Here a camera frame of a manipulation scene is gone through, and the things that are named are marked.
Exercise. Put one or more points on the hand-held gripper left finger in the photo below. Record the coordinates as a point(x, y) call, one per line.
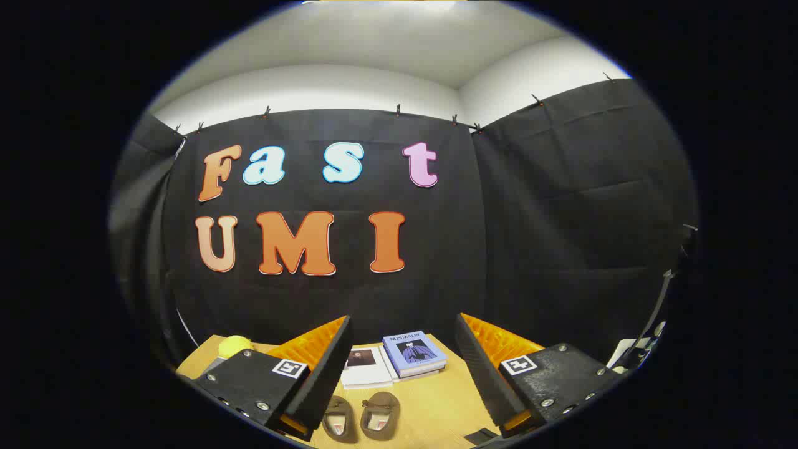
point(324, 374)

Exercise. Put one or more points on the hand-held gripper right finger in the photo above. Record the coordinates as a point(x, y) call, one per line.
point(480, 368)

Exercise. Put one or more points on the brown suede shoe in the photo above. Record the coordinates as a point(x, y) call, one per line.
point(340, 408)
point(380, 402)

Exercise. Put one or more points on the white book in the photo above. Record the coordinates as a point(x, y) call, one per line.
point(368, 375)

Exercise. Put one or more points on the thick blue book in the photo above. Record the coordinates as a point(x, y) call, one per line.
point(414, 349)

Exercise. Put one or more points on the small black object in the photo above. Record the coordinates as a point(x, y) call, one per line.
point(480, 436)

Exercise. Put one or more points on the yellow plush ball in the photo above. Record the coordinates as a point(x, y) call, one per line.
point(234, 346)

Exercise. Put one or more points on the black backdrop cloth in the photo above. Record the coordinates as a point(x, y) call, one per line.
point(499, 249)

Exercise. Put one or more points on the white paper sheet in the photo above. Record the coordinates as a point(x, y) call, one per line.
point(623, 352)

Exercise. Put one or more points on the row of black clips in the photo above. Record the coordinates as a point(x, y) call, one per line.
point(398, 110)

